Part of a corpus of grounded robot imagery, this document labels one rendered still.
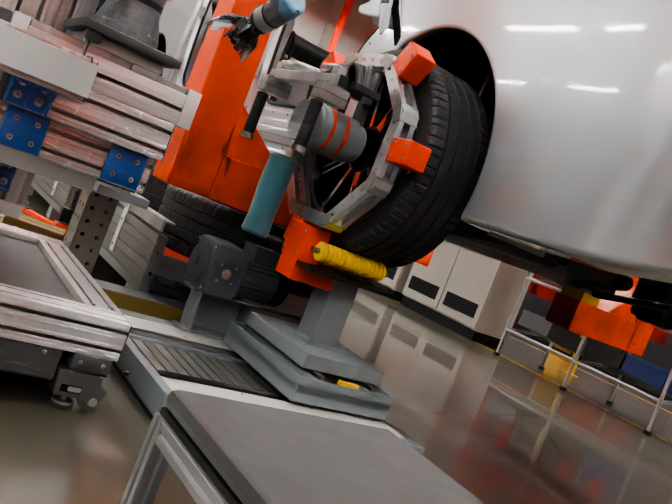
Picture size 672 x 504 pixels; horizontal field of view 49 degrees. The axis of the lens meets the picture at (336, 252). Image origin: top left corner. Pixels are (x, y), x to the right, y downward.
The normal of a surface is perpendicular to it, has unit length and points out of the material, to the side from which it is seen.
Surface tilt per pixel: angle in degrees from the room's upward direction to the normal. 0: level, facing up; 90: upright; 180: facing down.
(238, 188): 90
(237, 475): 68
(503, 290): 90
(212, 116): 90
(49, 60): 90
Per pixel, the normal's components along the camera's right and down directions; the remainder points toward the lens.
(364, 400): 0.51, 0.24
